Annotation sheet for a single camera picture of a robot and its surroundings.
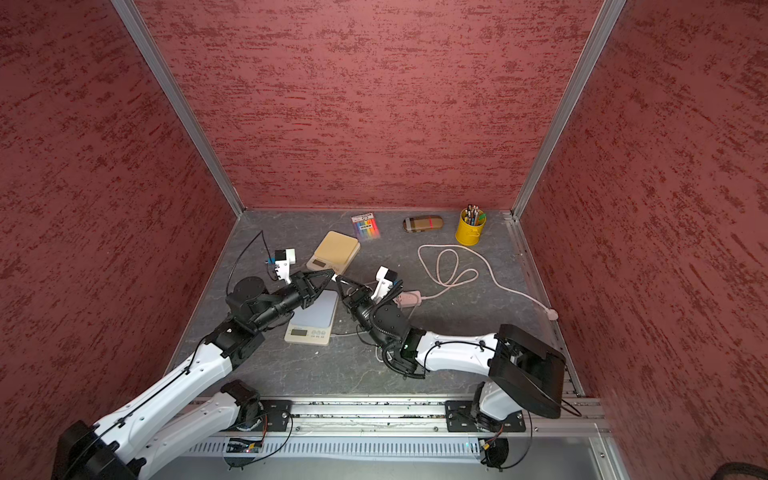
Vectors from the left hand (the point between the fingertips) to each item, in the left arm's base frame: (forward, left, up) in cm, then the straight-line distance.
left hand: (335, 280), depth 70 cm
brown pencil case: (+40, -22, -23) cm, 51 cm away
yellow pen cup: (+32, -41, -16) cm, 54 cm away
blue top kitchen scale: (-2, +10, -24) cm, 26 cm away
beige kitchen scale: (+27, +7, -25) cm, 37 cm away
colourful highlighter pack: (+40, -3, -25) cm, 47 cm away
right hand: (-1, +1, -1) cm, 1 cm away
